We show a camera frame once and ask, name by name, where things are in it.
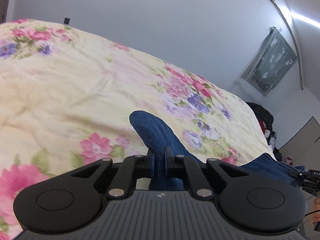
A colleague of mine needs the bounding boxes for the dark blue denim pants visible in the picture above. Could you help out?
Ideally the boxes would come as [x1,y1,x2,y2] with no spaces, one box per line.
[129,111,305,191]

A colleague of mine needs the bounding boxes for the bare human hand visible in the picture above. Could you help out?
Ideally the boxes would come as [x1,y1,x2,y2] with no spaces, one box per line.
[310,197,320,226]

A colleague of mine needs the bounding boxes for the beige wardrobe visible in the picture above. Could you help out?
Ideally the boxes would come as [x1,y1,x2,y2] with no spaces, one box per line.
[280,117,320,170]

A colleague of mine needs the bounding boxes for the dark clothes pile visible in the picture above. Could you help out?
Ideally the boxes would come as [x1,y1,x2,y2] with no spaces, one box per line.
[247,102,283,161]

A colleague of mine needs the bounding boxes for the floral yellow bed cover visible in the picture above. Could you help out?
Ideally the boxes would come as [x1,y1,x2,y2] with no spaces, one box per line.
[1,19,270,239]

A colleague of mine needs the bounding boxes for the grey patterned window curtain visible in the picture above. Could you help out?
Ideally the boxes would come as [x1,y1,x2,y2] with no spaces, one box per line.
[241,27,298,96]

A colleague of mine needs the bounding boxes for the grey air conditioner hose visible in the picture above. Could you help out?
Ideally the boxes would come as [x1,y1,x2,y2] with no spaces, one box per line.
[266,0,304,91]

